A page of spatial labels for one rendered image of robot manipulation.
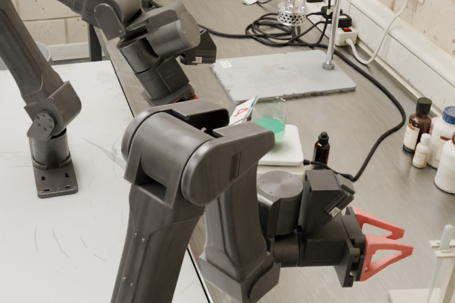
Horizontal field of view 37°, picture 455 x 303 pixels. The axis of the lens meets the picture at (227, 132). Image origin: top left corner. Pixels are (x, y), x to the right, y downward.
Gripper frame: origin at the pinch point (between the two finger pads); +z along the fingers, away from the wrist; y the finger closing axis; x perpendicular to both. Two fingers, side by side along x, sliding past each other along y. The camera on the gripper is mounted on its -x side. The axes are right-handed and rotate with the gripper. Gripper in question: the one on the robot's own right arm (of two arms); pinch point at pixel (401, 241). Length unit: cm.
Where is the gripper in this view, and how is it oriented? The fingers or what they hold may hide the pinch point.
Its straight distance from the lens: 94.9
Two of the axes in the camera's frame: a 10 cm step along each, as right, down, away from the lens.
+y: -1.2, -5.3, 8.4
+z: 9.9, -0.1, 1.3
